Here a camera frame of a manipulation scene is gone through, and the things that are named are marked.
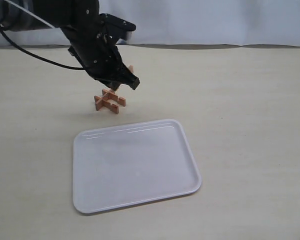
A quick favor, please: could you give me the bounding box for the white backdrop curtain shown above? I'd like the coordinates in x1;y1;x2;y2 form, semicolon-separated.
0;0;300;47

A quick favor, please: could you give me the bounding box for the white plastic tray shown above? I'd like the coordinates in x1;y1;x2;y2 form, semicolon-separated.
72;119;202;215

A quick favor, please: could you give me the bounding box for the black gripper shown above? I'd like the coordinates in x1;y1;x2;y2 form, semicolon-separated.
60;19;140;91

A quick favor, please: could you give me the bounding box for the wooden notched piece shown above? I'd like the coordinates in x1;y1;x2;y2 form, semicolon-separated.
103;98;119;114
102;89;126;107
94;93;104;111
109;65;139;91

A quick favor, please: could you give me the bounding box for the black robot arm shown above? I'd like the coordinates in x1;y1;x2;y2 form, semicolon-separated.
0;0;140;91

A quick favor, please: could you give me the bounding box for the black cable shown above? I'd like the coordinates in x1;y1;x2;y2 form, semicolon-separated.
0;23;87;71

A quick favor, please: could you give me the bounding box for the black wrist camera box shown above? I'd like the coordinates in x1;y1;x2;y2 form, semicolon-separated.
99;13;137;45

